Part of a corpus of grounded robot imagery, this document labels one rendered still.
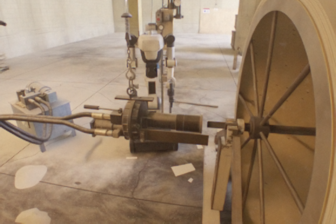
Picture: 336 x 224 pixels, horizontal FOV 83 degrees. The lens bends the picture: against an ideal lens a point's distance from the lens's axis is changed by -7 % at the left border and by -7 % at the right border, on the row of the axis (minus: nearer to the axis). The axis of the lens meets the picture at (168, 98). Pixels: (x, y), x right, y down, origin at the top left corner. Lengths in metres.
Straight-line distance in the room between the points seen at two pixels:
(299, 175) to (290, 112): 0.61
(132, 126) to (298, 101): 1.66
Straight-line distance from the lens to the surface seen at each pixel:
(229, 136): 1.33
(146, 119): 1.35
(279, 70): 2.12
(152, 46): 2.24
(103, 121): 1.50
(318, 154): 0.74
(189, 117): 1.31
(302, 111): 2.36
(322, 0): 0.85
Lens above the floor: 1.59
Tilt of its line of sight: 23 degrees down
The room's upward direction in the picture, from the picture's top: straight up
